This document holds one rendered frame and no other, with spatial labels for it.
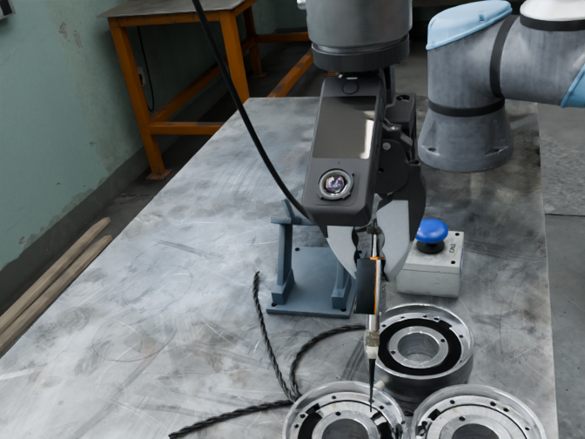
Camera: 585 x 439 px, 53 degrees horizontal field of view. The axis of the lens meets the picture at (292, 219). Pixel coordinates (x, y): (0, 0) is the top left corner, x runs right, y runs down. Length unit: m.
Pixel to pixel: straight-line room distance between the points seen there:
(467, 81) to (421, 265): 0.33
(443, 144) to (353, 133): 0.54
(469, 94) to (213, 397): 0.56
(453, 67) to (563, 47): 0.15
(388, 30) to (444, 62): 0.50
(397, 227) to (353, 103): 0.12
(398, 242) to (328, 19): 0.19
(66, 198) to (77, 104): 0.39
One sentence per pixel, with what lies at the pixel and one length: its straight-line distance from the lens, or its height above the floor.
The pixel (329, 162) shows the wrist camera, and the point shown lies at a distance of 0.41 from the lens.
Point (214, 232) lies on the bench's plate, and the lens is 0.87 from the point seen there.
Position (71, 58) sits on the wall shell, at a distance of 2.68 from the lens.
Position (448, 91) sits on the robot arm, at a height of 0.92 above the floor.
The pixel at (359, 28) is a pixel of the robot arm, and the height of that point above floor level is 1.15.
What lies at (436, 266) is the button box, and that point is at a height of 0.84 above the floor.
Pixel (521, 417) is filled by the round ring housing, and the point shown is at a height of 0.83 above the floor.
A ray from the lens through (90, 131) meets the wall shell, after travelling 2.74.
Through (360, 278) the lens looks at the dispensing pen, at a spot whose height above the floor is 0.94.
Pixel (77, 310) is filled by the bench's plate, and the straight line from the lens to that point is 0.81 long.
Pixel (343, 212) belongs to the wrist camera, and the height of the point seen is 1.05.
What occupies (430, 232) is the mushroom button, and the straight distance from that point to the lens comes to 0.68.
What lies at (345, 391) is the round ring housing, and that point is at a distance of 0.57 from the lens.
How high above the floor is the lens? 1.25
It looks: 32 degrees down
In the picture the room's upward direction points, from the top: 9 degrees counter-clockwise
